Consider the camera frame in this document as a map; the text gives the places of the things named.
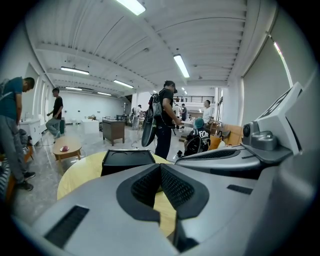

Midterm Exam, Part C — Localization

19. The oval wooden coffee table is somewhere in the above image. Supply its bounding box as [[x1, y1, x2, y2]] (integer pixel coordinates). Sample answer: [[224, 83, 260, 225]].
[[52, 136, 83, 173]]

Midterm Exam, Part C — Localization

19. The black oval bag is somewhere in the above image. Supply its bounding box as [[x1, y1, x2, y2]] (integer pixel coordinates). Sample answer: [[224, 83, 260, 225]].
[[141, 116, 158, 148]]

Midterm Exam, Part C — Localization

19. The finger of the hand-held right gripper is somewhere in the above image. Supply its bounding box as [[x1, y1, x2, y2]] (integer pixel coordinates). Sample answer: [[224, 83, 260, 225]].
[[176, 148, 242, 161], [174, 151, 262, 180]]

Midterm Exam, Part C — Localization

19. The striped blanket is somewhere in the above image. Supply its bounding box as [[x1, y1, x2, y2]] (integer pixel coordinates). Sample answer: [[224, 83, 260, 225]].
[[0, 162, 11, 198]]

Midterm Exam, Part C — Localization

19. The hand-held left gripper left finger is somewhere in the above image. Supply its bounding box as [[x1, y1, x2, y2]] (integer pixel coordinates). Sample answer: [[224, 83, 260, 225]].
[[13, 163, 180, 256]]

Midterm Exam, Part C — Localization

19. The black grey backpack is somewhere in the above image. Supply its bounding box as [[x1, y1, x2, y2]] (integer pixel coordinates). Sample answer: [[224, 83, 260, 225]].
[[147, 93, 164, 120]]

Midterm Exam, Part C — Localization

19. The grey roller blind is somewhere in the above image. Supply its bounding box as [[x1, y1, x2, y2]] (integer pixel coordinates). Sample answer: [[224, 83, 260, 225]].
[[242, 27, 293, 127]]

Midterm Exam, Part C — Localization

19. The black box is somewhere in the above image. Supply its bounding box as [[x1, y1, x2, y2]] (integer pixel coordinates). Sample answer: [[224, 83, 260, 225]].
[[100, 149, 162, 177]]

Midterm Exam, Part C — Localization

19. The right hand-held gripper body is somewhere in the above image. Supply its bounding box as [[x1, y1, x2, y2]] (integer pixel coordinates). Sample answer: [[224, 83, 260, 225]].
[[239, 71, 320, 166]]

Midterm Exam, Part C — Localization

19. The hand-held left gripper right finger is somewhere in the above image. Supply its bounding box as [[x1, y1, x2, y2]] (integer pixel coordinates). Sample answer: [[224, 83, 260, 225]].
[[159, 163, 319, 256]]

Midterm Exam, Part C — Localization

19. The dark wooden cabinet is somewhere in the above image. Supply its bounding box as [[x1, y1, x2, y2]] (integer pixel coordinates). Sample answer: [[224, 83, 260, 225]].
[[102, 119, 126, 147]]

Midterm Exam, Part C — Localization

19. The white pedestal block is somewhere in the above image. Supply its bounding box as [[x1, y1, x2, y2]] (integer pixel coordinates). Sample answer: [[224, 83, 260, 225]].
[[81, 119, 100, 135]]

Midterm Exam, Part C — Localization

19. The black metal railing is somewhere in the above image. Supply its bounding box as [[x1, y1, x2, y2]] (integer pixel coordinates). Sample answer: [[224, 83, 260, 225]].
[[174, 95, 215, 103]]

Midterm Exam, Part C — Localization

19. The white sink cabinet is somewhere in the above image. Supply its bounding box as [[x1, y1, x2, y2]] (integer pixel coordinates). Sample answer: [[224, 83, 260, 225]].
[[19, 119, 42, 146]]

